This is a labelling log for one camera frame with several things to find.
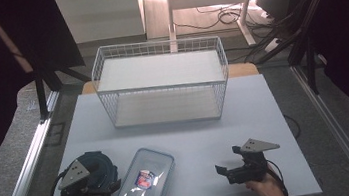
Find white two-tier wire rack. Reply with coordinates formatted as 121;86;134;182
88;31;235;134

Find black metal stand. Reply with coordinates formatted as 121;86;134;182
285;35;321;99
31;62;97;124

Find dark panel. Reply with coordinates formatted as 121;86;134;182
0;0;86;79

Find white cabinet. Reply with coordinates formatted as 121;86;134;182
54;0;148;47

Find clear rectangular container with label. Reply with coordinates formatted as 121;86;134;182
106;144;179;196

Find person's right hand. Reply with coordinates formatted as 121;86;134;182
243;164;289;196

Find wooden board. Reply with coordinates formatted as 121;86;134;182
79;60;260;97

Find white power strip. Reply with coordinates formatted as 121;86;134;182
261;37;283;55

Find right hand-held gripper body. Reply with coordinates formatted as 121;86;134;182
221;134;285;186

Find black floor cables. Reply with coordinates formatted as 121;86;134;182
172;1;246;34

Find thin black cable loop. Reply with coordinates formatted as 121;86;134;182
282;112;303;142

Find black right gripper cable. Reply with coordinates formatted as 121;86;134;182
265;156;290;196

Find aluminium rail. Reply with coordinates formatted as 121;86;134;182
289;57;349;196
0;89;74;196

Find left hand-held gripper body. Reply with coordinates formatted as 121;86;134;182
54;154;116;196

